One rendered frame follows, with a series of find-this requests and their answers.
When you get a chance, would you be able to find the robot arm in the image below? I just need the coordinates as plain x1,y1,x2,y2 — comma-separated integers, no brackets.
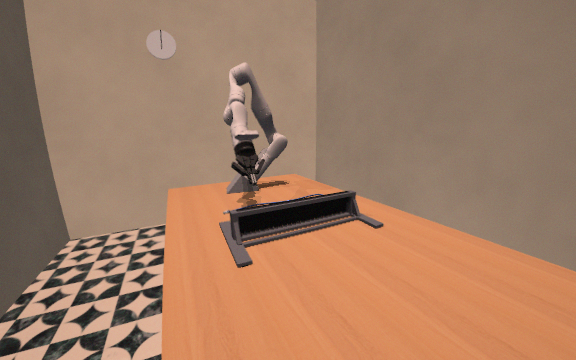
223,63,288,180

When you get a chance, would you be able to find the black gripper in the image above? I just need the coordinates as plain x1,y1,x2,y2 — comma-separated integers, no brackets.
231,141,265,186

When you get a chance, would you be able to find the dark grey patch panel rack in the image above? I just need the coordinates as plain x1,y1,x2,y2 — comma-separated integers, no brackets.
219,190,384,267

